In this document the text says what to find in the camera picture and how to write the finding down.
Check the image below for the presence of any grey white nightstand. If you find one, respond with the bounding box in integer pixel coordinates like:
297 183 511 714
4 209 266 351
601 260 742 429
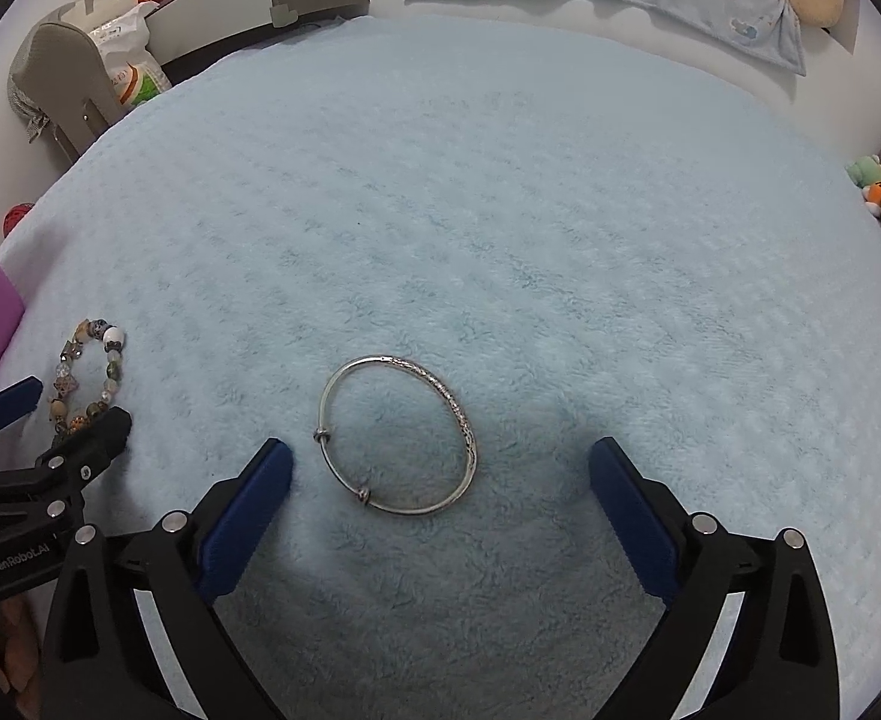
144 0 372 85

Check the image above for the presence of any grey chair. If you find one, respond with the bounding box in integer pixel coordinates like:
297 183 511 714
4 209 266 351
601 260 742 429
7 20 128 167

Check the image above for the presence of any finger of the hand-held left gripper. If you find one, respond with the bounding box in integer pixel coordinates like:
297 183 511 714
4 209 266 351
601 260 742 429
31 405 134 524
0 377 44 466

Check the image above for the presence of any multicolour beaded bracelet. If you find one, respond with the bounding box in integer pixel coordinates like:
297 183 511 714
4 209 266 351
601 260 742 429
49 319 128 436

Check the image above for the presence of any grey cloth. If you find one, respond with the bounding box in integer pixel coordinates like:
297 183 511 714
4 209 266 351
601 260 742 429
7 71 58 145

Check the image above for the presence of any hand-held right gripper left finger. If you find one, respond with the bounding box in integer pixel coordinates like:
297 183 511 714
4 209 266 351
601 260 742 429
39 437 295 720

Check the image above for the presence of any white tote bag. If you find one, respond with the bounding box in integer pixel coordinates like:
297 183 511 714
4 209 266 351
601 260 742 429
79 0 163 50

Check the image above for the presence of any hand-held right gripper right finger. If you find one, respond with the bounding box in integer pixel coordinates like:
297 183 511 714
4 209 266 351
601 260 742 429
588 436 842 720

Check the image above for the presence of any person's left hand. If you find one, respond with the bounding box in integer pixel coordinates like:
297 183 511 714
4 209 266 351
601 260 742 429
0 598 44 720

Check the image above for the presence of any red plastic basket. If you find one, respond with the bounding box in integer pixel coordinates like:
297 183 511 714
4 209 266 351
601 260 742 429
4 201 38 239

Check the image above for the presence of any silver bangle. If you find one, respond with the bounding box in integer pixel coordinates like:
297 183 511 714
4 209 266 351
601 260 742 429
312 354 480 517

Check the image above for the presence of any light blue bedspread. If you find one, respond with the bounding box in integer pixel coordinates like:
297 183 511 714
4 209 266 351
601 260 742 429
0 11 881 720

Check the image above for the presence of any green plush toy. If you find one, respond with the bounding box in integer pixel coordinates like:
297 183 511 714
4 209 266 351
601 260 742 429
847 154 881 194

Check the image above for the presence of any printed plastic bag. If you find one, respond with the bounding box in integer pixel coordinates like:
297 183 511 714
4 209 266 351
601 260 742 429
86 4 173 119

